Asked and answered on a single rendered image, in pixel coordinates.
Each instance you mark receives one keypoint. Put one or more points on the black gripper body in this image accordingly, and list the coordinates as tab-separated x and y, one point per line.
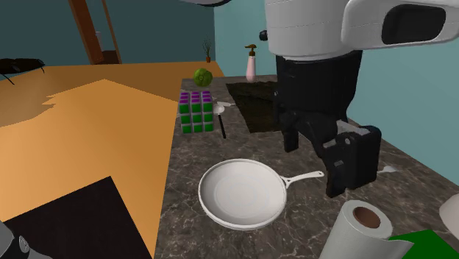
312	86

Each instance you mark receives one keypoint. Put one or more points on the pink soap dispenser bottle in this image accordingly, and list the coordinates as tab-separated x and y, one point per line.
251	68

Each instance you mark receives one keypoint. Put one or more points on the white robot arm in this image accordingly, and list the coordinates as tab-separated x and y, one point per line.
304	25

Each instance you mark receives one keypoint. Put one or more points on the black low table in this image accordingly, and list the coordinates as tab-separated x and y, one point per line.
19	65

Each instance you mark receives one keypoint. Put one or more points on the dark sink basin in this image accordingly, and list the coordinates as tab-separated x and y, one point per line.
256	106

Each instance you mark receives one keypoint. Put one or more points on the green cabbage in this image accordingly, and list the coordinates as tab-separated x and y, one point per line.
203	77

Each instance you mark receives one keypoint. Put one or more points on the white paper towel roll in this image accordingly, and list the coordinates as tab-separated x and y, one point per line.
355	233

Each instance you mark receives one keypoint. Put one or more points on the small potted plant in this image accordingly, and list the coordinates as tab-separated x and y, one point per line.
207	54

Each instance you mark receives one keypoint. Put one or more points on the green flat board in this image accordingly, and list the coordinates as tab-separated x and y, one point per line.
426	247

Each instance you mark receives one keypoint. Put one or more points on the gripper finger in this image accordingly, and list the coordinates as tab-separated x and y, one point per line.
290	138
353	161

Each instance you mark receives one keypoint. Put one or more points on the white frying pan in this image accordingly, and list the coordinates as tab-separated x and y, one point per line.
242	195

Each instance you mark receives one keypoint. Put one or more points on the white rounded object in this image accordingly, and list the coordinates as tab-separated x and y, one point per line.
451	215

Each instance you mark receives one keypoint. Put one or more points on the green and purple puzzle cube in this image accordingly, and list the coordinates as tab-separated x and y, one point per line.
196	113

